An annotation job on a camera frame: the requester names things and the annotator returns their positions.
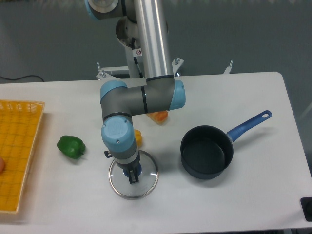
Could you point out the dark saucepan blue handle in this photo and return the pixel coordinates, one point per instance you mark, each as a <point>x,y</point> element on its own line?
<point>207,151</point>

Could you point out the glass lid blue knob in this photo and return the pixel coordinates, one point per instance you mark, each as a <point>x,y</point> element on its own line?
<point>147,174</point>

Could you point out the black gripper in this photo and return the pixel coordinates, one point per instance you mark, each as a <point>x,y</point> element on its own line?
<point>131,169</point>

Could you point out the white bracket right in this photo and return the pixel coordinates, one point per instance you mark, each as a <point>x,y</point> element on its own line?
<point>228,68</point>

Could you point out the yellow wicker basket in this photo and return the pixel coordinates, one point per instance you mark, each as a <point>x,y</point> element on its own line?
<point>19,125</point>

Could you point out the yellow bell pepper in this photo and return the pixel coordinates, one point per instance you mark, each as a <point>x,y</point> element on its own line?
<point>138,137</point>

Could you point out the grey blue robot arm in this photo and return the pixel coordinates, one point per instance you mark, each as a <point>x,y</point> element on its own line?
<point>161,92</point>

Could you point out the green bell pepper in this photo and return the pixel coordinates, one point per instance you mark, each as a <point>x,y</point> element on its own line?
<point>71,146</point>

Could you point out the orange bread loaf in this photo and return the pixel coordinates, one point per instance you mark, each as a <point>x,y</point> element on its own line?
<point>158,117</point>

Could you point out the pink object in basket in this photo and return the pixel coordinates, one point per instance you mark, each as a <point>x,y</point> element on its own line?
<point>2,164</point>

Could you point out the black device table corner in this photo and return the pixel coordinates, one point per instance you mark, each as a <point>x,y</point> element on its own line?
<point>306,203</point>

